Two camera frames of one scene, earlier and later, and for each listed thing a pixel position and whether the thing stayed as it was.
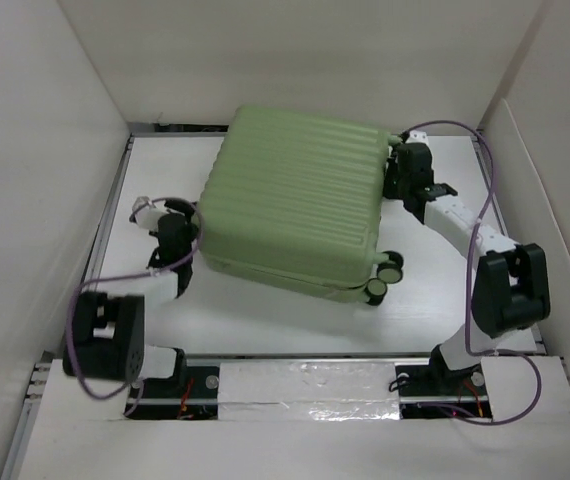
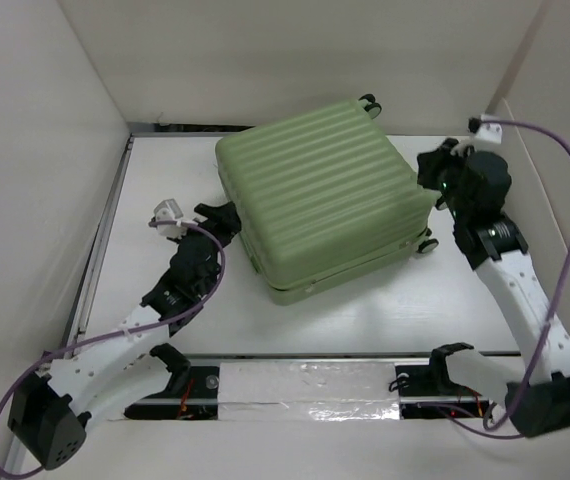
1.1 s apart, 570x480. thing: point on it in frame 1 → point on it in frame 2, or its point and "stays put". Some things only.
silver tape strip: x=307 y=391 stays put
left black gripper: x=188 y=210 → x=220 y=220
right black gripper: x=389 y=166 → x=429 y=162
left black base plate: x=191 y=393 stays put
